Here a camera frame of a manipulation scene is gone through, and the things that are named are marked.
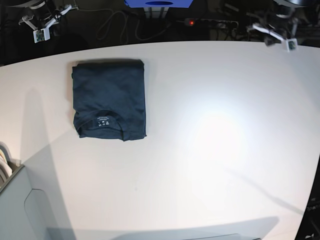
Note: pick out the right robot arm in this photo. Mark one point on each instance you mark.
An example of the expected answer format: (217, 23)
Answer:
(42, 16)

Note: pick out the blue box on stand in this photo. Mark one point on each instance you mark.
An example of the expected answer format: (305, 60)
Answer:
(158, 3)

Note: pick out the white power strip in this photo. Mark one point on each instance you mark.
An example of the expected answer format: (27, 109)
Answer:
(211, 23)

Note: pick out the dark blue T-shirt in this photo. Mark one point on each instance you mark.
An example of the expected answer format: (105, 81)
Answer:
(109, 99)

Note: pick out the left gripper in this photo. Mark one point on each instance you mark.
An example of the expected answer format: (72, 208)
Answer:
(276, 28)

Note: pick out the grey bin at left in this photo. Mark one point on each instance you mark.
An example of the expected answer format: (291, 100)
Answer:
(31, 201)

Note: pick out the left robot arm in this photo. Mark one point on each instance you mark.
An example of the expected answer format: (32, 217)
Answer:
(288, 6)

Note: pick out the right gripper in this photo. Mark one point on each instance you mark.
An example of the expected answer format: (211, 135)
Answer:
(43, 16)

